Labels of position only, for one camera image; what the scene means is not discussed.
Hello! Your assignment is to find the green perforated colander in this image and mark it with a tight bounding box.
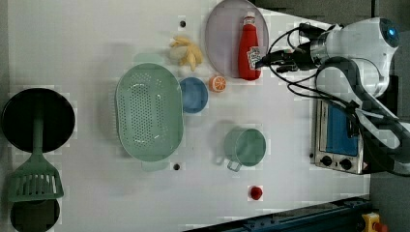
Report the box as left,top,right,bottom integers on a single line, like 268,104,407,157
115,63,184,172

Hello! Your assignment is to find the blue bowl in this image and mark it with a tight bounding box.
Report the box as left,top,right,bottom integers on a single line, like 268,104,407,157
180,77,208,113

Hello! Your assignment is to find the grey round plate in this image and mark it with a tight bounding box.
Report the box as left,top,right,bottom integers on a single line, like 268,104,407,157
205,0,269,78

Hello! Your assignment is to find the black round pan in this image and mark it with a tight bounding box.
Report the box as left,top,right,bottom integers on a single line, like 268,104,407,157
1,88,75,153

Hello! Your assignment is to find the plush strawberry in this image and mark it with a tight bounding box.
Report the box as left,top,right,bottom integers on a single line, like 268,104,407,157
249,186,263,200

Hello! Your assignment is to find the green cup with handle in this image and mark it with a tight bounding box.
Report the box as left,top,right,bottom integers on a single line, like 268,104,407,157
222,127,267,172

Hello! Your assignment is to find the green slotted spatula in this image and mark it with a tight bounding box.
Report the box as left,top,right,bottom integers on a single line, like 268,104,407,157
8,116,64,202

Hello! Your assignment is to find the plush peeled banana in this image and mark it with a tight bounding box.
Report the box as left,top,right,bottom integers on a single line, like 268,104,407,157
169,36,203,72

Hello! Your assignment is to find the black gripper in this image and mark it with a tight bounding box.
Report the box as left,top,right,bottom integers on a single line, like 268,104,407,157
255,43,317,73

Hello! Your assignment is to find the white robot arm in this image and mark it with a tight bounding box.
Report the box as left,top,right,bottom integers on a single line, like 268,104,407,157
255,17,409,177

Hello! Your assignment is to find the red plush ketchup bottle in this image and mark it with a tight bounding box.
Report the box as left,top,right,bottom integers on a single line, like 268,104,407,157
238,12,261,81

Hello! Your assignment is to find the blue metal rail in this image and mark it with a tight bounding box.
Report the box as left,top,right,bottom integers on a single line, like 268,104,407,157
184,197,373,232

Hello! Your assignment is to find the plush orange slice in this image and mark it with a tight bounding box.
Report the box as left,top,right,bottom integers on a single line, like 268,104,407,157
208,75,226,93

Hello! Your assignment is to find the silver toaster oven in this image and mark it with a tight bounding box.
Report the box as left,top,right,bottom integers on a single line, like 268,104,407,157
313,101,366,175

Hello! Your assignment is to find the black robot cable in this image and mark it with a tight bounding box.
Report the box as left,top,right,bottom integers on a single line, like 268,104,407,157
266,22,410,178

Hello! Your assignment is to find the yellow emergency stop box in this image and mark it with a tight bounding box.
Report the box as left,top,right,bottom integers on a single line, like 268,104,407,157
362,213,389,232

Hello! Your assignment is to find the dark round pot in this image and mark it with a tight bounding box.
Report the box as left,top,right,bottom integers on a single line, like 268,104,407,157
11,199,60,232

